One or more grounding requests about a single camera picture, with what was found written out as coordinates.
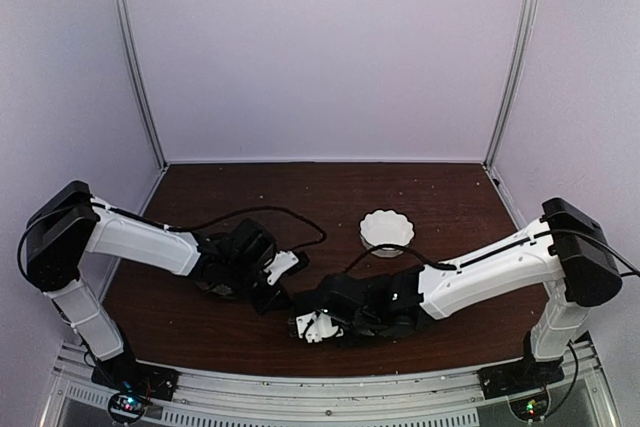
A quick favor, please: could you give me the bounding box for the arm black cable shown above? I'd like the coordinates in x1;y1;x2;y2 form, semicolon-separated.
17;204;329;288
347;229;640;281

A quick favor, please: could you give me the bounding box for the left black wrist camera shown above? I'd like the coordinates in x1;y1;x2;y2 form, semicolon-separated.
228;218;277;265

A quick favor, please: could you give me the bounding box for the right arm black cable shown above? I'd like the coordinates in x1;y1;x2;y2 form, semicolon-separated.
347;229;640;281

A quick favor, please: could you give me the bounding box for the right aluminium frame post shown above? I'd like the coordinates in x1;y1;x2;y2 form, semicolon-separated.
483;0;539;171

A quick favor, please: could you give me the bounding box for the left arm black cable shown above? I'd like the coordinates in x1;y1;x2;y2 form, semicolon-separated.
17;204;329;288

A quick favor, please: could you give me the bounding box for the round controller board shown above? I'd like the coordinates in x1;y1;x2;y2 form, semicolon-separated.
509;391;550;423
107;392;149;424

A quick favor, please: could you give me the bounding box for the aluminium front rail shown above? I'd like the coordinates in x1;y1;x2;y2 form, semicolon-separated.
35;341;622;426

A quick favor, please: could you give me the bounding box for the aluminium frame post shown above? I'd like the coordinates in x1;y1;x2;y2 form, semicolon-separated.
114;0;168;171
483;0;539;171

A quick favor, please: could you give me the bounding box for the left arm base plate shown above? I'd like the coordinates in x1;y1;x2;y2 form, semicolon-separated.
91;362;179;401

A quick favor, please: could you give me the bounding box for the left round controller board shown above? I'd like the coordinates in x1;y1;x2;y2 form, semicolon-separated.
107;392;149;424

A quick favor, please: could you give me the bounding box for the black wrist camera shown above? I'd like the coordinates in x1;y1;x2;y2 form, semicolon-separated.
228;218;277;265
317;274;371;331

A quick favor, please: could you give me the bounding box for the black zip tool case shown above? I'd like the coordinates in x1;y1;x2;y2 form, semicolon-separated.
293;289;325;318

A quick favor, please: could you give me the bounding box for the white scalloped bowl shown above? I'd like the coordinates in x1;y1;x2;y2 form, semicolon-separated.
359;210;415;258

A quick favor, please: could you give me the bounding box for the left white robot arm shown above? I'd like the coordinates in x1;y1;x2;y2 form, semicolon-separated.
17;181;309;391

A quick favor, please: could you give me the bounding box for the red floral plate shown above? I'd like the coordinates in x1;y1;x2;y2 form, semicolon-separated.
208;285;235;298

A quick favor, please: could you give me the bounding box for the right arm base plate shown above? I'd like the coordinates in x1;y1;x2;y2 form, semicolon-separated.
477;359;565;400

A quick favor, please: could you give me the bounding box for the left aluminium frame post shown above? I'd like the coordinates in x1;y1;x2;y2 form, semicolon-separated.
114;0;168;171

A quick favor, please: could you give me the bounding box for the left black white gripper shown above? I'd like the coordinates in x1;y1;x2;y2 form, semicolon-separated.
225;258;293;317

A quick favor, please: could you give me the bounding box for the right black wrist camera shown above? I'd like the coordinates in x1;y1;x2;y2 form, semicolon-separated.
317;274;371;331

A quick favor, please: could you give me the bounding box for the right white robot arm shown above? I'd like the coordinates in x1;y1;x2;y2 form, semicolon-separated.
289;198;623;389

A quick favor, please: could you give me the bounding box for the right round controller board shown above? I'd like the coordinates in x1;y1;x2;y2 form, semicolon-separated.
509;391;550;423

